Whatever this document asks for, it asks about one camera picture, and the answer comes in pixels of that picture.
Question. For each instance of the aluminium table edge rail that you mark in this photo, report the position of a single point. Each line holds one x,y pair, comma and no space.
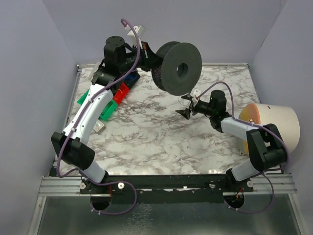
80,66

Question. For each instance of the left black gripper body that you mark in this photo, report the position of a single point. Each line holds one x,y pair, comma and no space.
148,57

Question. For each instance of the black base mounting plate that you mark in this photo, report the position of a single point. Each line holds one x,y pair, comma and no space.
165,189

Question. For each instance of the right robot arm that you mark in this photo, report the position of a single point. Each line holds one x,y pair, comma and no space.
266,148

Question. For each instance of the black cable spool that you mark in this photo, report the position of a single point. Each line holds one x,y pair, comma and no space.
180,69

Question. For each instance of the red storage bin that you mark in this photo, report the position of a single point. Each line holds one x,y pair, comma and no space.
121,93

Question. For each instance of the black storage bin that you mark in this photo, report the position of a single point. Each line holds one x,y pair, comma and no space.
131,79

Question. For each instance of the green storage bin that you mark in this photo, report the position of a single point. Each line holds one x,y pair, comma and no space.
107,111

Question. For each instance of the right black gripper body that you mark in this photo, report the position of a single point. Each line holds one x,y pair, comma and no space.
192,106

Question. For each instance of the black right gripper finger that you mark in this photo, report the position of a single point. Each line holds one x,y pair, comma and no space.
185,113
186,97

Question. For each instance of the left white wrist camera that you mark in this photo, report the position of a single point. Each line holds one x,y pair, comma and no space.
139,29

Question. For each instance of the clear plastic piece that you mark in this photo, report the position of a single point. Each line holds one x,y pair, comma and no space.
94,69

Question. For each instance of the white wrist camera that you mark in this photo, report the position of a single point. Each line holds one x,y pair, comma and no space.
195,93
139,29

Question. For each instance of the white cylindrical container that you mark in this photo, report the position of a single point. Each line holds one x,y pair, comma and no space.
283,117

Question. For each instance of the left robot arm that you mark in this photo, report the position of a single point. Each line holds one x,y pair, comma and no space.
71,144

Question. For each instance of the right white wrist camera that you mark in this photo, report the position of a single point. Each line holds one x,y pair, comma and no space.
195,93

